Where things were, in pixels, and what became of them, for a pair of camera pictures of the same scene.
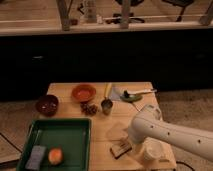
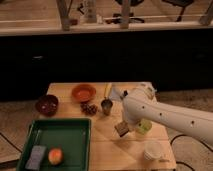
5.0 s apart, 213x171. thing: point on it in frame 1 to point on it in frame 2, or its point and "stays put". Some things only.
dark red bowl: (47, 105) stays put
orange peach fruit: (55, 156) stays put
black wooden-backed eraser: (119, 150) to (122, 128)
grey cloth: (116, 93) stays put
